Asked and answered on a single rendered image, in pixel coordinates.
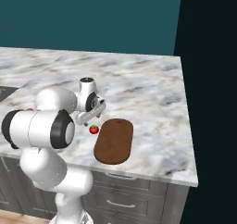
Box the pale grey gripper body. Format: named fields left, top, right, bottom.
left=75, top=102, right=107, bottom=127

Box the red tomato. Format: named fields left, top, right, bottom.
left=89, top=124, right=100, bottom=135

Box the brown wooden cutting board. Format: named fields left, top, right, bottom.
left=93, top=118, right=134, bottom=166

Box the grey shallow drawer front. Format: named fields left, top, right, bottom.
left=92, top=170, right=169, bottom=198

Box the grey deep drawer front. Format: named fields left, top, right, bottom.
left=81, top=185, right=168, bottom=218

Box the grey lowest drawer front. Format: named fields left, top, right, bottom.
left=88, top=208, right=165, bottom=224

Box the silver shallow drawer handle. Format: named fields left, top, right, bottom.
left=104, top=172, right=137, bottom=180

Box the silver deep drawer handle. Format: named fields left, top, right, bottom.
left=106, top=199, right=137, bottom=209

